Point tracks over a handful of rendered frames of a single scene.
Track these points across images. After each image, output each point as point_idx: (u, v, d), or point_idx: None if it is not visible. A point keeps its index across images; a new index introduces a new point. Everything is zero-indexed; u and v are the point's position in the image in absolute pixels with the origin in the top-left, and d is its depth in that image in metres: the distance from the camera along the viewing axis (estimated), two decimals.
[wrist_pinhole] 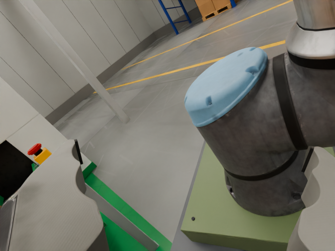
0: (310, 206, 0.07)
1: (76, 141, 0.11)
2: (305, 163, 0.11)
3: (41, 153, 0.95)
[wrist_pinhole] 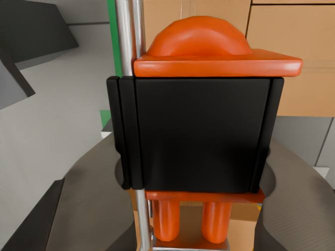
0: (269, 195, 0.08)
1: None
2: None
3: None
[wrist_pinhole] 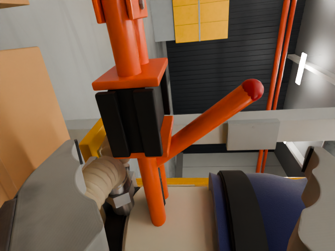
0: (310, 206, 0.07)
1: (76, 141, 0.11)
2: (305, 163, 0.11)
3: None
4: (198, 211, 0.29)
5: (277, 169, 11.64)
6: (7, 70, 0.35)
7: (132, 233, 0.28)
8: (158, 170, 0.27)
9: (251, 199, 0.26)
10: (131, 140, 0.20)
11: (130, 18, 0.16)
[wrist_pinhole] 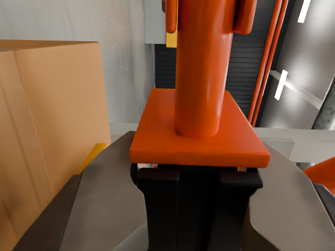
0: (254, 192, 0.08)
1: None
2: None
3: None
4: None
5: None
6: (74, 75, 0.23)
7: None
8: None
9: None
10: (182, 241, 0.11)
11: (237, 30, 0.07)
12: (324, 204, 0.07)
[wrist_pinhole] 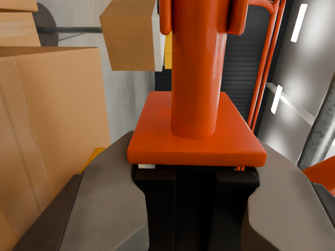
0: (253, 192, 0.08)
1: None
2: None
3: None
4: None
5: None
6: (73, 80, 0.23)
7: None
8: None
9: None
10: (181, 243, 0.11)
11: (230, 31, 0.08)
12: (322, 203, 0.07)
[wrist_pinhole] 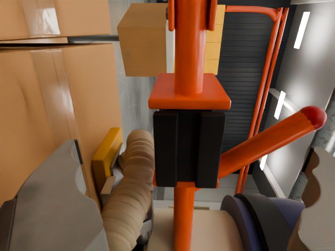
0: (310, 206, 0.07)
1: (76, 141, 0.11)
2: (305, 163, 0.11)
3: None
4: (225, 241, 0.26)
5: (253, 191, 12.33)
6: (96, 69, 0.29)
7: None
8: None
9: (287, 232, 0.24)
10: (181, 168, 0.17)
11: (208, 29, 0.13)
12: None
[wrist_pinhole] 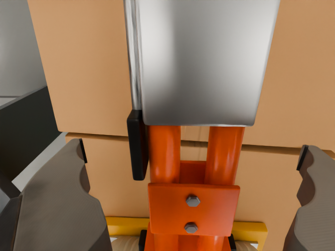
0: (306, 205, 0.07)
1: (81, 140, 0.11)
2: (300, 162, 0.11)
3: None
4: None
5: None
6: (264, 171, 0.30)
7: None
8: None
9: None
10: None
11: (157, 229, 0.16)
12: None
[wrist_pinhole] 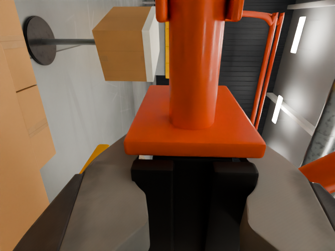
0: (252, 192, 0.08)
1: None
2: None
3: None
4: None
5: None
6: None
7: None
8: None
9: None
10: (180, 236, 0.11)
11: (228, 18, 0.07)
12: (321, 203, 0.07)
